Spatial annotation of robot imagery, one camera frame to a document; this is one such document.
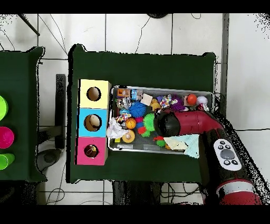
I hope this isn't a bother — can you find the tan orange ball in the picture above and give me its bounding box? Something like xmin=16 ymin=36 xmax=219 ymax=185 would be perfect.
xmin=122 ymin=129 xmax=136 ymax=144

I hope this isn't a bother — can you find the polka dot patterned cloth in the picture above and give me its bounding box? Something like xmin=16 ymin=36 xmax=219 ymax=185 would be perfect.
xmin=159 ymin=95 xmax=172 ymax=109

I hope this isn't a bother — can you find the long orange building block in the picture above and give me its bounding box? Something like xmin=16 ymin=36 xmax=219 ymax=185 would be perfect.
xmin=117 ymin=88 xmax=132 ymax=99

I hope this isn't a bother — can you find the brown teddy bear toy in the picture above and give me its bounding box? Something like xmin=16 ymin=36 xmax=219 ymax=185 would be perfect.
xmin=150 ymin=99 xmax=162 ymax=112

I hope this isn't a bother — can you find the black panel on stand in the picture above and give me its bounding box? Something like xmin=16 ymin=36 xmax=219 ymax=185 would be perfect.
xmin=37 ymin=73 xmax=68 ymax=167

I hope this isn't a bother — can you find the yellow-green plastic cup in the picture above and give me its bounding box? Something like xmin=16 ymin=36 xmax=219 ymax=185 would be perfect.
xmin=0 ymin=95 xmax=9 ymax=122

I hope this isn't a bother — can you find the orange basketball toy ball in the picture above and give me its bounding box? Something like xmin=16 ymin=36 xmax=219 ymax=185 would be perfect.
xmin=126 ymin=117 xmax=138 ymax=130

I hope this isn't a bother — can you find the light blue knitted cloth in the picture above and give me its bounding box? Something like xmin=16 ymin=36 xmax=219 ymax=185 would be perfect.
xmin=182 ymin=134 xmax=201 ymax=159

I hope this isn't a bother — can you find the yellow plush duck toy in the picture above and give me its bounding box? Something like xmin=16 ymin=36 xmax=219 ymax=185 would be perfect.
xmin=85 ymin=145 xmax=98 ymax=157

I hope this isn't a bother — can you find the plain wooden block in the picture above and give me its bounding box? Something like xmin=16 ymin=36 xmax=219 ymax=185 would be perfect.
xmin=141 ymin=94 xmax=153 ymax=106

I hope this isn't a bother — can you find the black round base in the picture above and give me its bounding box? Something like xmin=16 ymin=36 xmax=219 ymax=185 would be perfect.
xmin=146 ymin=13 xmax=169 ymax=20

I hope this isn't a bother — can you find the large blue spiky ball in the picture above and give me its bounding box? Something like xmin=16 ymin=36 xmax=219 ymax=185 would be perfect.
xmin=129 ymin=101 xmax=147 ymax=118

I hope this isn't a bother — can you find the wooden box with three holes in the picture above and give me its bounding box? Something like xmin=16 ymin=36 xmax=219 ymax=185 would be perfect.
xmin=75 ymin=79 xmax=112 ymax=166

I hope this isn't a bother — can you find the cream waffle cloth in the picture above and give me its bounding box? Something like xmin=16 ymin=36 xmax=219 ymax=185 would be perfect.
xmin=163 ymin=136 xmax=188 ymax=152

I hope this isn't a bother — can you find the pink plastic cup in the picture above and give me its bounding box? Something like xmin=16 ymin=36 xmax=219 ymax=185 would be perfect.
xmin=0 ymin=126 xmax=15 ymax=150

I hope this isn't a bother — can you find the bright green plastic cup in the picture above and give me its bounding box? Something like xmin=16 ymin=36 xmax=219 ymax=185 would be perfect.
xmin=0 ymin=153 xmax=16 ymax=171

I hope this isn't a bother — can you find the dark green table cloth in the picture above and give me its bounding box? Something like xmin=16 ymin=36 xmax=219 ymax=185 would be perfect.
xmin=67 ymin=44 xmax=218 ymax=184

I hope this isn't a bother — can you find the purple spiky ball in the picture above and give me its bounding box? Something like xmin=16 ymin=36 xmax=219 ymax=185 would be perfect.
xmin=170 ymin=96 xmax=189 ymax=113

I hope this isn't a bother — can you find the shallow clear mesh bin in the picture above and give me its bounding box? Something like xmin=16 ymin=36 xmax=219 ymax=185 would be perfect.
xmin=108 ymin=86 xmax=214 ymax=155

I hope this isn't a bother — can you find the white baseball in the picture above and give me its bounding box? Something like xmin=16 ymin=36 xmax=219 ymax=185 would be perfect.
xmin=197 ymin=95 xmax=208 ymax=106

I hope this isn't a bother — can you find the green spiky ball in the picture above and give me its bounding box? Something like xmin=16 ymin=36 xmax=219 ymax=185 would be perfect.
xmin=142 ymin=113 xmax=156 ymax=133

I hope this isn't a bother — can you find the side table with green cloth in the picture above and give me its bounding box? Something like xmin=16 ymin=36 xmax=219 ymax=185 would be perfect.
xmin=0 ymin=46 xmax=46 ymax=182

